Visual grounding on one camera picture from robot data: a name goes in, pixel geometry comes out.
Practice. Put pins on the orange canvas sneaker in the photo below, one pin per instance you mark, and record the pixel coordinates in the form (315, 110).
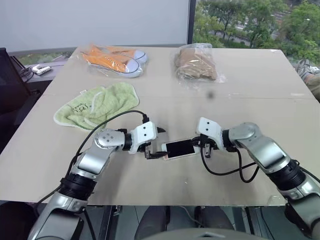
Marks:
(110, 61)
(130, 53)

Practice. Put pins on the brown folded cloth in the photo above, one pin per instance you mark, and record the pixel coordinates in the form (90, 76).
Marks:
(197, 63)

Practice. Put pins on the dark window frame post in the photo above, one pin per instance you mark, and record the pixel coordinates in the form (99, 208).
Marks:
(191, 22)

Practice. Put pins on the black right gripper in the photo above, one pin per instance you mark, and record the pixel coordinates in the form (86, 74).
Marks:
(208, 145)

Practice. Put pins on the light grey rounded shape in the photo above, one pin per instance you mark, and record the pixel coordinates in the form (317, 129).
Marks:
(210, 235)

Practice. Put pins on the white window blind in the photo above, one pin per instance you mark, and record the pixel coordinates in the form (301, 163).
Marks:
(95, 22)

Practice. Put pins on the clear plastic sneaker bag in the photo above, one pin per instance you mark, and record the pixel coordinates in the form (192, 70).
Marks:
(100, 71)

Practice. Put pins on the black rounded shape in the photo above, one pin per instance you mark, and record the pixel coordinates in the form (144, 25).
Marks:
(15, 222)

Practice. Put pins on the green terry towel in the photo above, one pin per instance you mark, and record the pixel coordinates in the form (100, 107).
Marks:
(112, 100)

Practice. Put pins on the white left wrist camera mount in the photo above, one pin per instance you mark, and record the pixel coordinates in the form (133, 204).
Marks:
(145, 132)

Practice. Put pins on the dark grey rounded shape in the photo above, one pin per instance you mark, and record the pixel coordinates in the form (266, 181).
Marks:
(152, 222)
(216, 222)

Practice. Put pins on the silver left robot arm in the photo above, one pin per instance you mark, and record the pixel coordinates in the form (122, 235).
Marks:
(100, 155)

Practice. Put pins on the olive bystander trouser leg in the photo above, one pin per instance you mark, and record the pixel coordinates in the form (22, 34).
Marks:
(313, 85)

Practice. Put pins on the white smartphone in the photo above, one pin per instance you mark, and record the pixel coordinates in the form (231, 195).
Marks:
(180, 148)

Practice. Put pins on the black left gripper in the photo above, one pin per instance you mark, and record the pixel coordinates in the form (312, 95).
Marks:
(147, 147)

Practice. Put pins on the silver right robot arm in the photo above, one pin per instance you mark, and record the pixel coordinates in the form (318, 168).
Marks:
(262, 147)

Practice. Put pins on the clear plastic cloth bag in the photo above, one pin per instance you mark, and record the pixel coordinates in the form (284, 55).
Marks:
(190, 83)

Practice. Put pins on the grey bystander shoe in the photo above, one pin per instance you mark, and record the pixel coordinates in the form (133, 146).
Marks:
(303, 68)

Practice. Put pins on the white power strip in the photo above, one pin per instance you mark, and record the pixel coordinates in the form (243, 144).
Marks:
(42, 70)

